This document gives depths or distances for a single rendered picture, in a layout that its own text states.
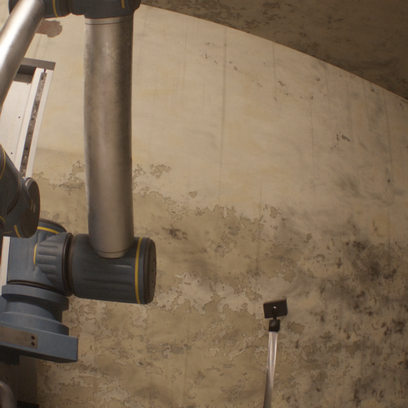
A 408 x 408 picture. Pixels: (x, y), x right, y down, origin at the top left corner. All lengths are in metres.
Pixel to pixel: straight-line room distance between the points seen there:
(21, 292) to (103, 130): 0.55
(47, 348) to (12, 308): 0.18
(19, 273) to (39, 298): 0.11
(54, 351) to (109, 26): 0.93
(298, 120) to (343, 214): 0.67
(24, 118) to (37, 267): 0.70
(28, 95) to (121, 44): 0.95
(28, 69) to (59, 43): 1.25
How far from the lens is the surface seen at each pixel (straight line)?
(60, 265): 1.84
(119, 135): 1.66
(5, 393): 0.89
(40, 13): 1.56
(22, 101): 2.46
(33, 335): 1.80
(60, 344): 1.81
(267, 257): 3.70
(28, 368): 2.28
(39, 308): 1.85
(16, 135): 2.40
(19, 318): 1.82
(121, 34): 1.58
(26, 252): 1.88
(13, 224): 1.06
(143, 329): 3.31
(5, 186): 0.94
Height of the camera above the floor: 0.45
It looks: 19 degrees up
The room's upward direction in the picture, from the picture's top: 3 degrees clockwise
